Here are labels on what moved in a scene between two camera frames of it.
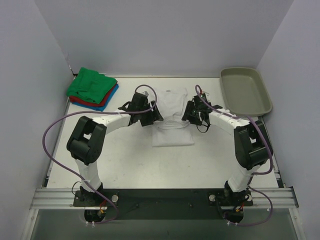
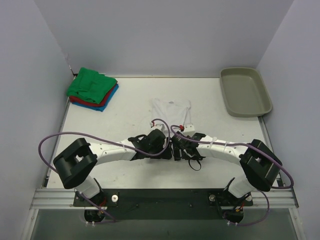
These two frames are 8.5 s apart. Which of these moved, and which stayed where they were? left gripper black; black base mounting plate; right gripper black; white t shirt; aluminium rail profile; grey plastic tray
Moved: white t shirt; left gripper black; right gripper black
Stayed: black base mounting plate; aluminium rail profile; grey plastic tray
